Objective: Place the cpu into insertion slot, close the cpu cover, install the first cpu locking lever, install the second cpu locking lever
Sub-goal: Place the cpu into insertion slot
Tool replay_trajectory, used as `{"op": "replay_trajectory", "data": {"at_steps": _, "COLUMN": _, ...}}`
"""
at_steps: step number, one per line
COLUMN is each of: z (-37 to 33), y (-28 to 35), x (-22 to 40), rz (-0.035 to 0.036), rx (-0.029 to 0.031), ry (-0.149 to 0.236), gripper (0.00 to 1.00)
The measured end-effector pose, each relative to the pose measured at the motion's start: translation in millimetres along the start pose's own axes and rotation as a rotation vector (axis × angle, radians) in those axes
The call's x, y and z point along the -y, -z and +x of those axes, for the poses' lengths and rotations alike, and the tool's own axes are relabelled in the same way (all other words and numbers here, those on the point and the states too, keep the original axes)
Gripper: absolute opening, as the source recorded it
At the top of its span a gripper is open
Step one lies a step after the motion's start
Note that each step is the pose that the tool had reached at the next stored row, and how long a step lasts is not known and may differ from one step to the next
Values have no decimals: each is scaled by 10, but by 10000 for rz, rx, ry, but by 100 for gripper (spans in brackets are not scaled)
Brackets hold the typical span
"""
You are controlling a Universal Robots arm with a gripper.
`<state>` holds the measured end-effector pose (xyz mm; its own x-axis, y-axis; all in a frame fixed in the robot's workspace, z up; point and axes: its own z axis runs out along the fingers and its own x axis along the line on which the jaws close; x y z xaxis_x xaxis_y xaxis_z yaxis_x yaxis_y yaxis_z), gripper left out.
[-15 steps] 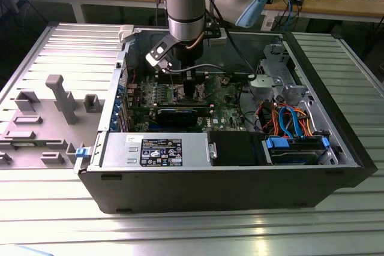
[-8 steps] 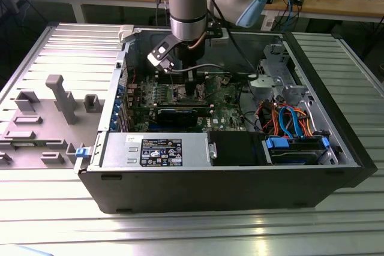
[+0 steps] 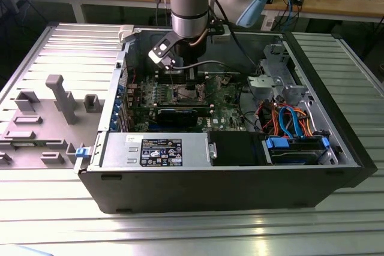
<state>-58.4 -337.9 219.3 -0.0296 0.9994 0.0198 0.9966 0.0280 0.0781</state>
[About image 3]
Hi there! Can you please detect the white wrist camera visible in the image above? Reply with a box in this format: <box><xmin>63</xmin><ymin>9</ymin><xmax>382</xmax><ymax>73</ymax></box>
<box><xmin>148</xmin><ymin>32</ymin><xmax>178</xmax><ymax>71</ymax></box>

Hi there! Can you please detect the black bracketed wrist camera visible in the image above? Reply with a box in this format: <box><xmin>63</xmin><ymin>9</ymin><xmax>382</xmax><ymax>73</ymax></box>
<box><xmin>209</xmin><ymin>23</ymin><xmax>232</xmax><ymax>44</ymax></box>

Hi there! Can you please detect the silver CPU green edge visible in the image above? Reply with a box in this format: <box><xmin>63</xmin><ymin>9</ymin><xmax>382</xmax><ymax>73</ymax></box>
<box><xmin>177</xmin><ymin>87</ymin><xmax>200</xmax><ymax>101</ymax></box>

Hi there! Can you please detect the black PC case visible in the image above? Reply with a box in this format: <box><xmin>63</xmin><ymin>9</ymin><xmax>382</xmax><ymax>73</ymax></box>
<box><xmin>73</xmin><ymin>23</ymin><xmax>378</xmax><ymax>215</ymax></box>

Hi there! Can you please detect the hard disk in blue carrier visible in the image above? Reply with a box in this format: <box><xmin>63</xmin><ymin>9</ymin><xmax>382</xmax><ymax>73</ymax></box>
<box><xmin>261</xmin><ymin>135</ymin><xmax>332</xmax><ymax>167</ymax></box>

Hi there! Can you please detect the CPU socket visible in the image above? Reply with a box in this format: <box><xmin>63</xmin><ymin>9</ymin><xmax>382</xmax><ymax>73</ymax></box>
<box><xmin>171</xmin><ymin>83</ymin><xmax>208</xmax><ymax>104</ymax></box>

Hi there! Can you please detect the black graphics card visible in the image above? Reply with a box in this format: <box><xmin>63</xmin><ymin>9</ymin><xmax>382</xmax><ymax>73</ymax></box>
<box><xmin>149</xmin><ymin>105</ymin><xmax>201</xmax><ymax>128</ymax></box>

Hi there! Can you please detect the camera cable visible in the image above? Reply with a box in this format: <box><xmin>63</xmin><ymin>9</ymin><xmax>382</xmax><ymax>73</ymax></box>
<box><xmin>173</xmin><ymin>59</ymin><xmax>262</xmax><ymax>74</ymax></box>

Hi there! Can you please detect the grey parts rack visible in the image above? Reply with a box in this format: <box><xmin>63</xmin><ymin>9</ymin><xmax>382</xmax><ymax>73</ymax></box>
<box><xmin>0</xmin><ymin>73</ymin><xmax>106</xmax><ymax>170</ymax></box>

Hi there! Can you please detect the blue flat wire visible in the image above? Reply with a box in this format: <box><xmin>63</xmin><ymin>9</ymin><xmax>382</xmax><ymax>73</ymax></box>
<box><xmin>277</xmin><ymin>106</ymin><xmax>302</xmax><ymax>139</ymax></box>

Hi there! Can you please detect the silver metal drive cage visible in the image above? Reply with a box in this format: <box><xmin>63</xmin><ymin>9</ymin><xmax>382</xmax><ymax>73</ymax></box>
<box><xmin>247</xmin><ymin>43</ymin><xmax>310</xmax><ymax>104</ymax></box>

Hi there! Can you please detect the grey power supply unit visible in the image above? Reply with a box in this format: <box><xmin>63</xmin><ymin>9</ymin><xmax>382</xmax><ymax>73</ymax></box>
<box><xmin>101</xmin><ymin>132</ymin><xmax>211</xmax><ymax>168</ymax></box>

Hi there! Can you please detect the pale grey case latch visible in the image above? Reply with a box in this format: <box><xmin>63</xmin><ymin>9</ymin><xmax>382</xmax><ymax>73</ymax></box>
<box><xmin>118</xmin><ymin>24</ymin><xmax>135</xmax><ymax>44</ymax></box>

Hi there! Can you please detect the orange wire bundle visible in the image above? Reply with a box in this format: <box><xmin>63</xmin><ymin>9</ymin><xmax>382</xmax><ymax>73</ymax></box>
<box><xmin>259</xmin><ymin>102</ymin><xmax>317</xmax><ymax>138</ymax></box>

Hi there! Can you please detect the green motherboard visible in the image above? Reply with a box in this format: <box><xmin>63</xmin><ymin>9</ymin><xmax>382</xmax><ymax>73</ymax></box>
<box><xmin>124</xmin><ymin>70</ymin><xmax>251</xmax><ymax>133</ymax></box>

